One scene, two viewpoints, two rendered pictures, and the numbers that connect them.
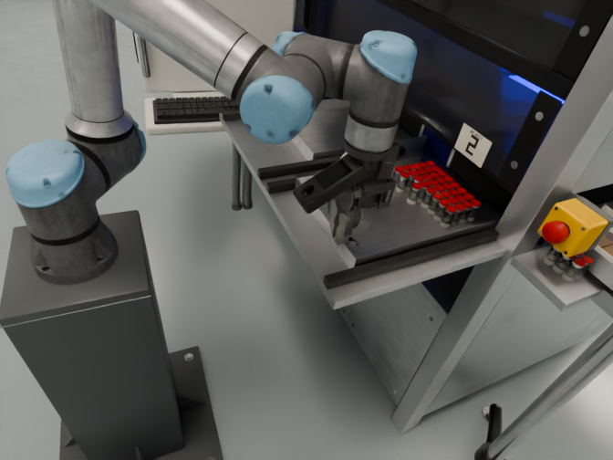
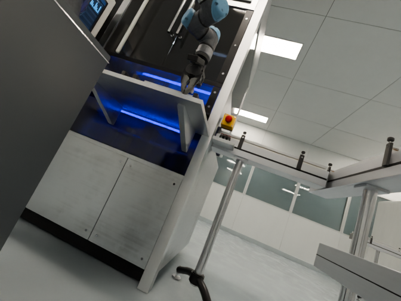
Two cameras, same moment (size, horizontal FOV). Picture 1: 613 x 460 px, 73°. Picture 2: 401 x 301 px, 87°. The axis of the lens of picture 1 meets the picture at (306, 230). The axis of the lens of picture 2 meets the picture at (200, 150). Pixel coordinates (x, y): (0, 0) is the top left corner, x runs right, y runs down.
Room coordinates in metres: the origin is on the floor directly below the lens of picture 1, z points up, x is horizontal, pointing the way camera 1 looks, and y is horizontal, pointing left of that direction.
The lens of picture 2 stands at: (-0.12, 0.47, 0.53)
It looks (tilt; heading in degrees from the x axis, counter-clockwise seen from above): 12 degrees up; 312
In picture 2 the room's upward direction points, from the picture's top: 23 degrees clockwise
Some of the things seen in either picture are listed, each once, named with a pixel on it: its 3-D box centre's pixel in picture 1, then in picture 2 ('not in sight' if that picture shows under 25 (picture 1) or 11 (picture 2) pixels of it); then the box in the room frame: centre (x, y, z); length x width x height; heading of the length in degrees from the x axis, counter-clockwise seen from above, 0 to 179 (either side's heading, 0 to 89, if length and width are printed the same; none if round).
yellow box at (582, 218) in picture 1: (574, 226); (228, 122); (0.60, -0.47, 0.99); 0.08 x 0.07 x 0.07; 120
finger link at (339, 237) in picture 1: (354, 228); (191, 89); (0.57, -0.08, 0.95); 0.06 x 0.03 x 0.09; 120
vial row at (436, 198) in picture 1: (425, 194); not in sight; (0.77, -0.25, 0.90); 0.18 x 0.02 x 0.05; 31
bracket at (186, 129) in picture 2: not in sight; (182, 131); (0.65, -0.21, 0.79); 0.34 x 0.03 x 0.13; 120
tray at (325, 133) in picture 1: (348, 125); not in sight; (1.05, -0.07, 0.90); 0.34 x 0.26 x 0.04; 120
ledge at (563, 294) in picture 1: (560, 274); (223, 144); (0.61, -0.51, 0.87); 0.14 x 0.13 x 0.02; 120
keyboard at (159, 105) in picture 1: (219, 107); not in sight; (1.21, 0.33, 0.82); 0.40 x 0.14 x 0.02; 113
